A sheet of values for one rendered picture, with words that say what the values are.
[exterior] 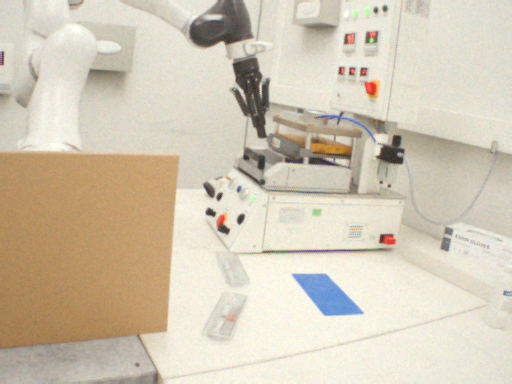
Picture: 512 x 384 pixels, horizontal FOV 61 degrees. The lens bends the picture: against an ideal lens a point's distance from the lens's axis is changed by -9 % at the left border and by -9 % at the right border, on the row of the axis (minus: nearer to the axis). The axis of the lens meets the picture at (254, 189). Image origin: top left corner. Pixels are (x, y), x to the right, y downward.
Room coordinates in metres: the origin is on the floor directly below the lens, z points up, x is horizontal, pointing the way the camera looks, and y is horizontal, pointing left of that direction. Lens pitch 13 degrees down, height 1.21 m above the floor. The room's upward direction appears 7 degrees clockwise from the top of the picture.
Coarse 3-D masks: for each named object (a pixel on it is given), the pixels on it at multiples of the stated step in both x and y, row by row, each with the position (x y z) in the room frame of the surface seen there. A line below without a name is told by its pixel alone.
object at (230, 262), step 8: (224, 256) 1.14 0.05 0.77; (232, 256) 1.14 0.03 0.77; (224, 264) 1.08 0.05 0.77; (232, 264) 1.09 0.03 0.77; (240, 264) 1.10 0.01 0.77; (224, 272) 1.03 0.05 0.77; (232, 272) 1.04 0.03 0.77; (240, 272) 1.05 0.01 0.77; (232, 280) 0.99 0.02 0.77; (240, 280) 1.00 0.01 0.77; (248, 280) 1.00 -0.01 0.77
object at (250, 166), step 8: (272, 152) 1.43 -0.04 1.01; (240, 160) 1.49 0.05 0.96; (248, 160) 1.46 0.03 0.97; (272, 160) 1.42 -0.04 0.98; (280, 160) 1.37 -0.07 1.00; (248, 168) 1.41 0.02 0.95; (256, 168) 1.34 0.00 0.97; (264, 168) 1.35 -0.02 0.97; (256, 176) 1.33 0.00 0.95; (352, 176) 1.40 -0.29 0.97; (352, 184) 1.40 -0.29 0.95
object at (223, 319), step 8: (224, 296) 0.91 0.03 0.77; (232, 296) 0.91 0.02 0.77; (240, 296) 0.91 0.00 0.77; (216, 304) 0.86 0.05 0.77; (224, 304) 0.87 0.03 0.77; (232, 304) 0.87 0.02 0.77; (240, 304) 0.88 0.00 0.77; (216, 312) 0.83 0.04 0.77; (224, 312) 0.83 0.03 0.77; (232, 312) 0.84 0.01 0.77; (240, 312) 0.84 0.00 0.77; (208, 320) 0.79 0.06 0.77; (216, 320) 0.80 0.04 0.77; (224, 320) 0.80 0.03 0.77; (232, 320) 0.80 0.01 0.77; (208, 328) 0.76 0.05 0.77; (216, 328) 0.77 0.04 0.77; (224, 328) 0.77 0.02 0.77; (232, 328) 0.77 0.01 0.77
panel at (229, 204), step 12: (228, 180) 1.52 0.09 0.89; (240, 180) 1.43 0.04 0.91; (228, 192) 1.46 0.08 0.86; (252, 192) 1.31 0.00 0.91; (216, 204) 1.49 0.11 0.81; (228, 204) 1.41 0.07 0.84; (240, 204) 1.34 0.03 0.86; (252, 204) 1.27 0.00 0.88; (216, 216) 1.44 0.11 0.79; (228, 216) 1.36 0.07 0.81; (216, 228) 1.38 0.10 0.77; (240, 228) 1.25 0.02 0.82; (228, 240) 1.27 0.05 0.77
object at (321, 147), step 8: (288, 136) 1.46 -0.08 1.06; (296, 136) 1.49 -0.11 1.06; (304, 136) 1.52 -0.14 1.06; (312, 136) 1.45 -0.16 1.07; (304, 144) 1.35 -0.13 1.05; (312, 144) 1.35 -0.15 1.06; (320, 144) 1.36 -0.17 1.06; (328, 144) 1.38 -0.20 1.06; (336, 144) 1.40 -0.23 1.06; (344, 144) 1.44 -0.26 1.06; (312, 152) 1.36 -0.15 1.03; (320, 152) 1.37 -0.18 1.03; (328, 152) 1.37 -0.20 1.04; (336, 152) 1.38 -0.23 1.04; (344, 152) 1.39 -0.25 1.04
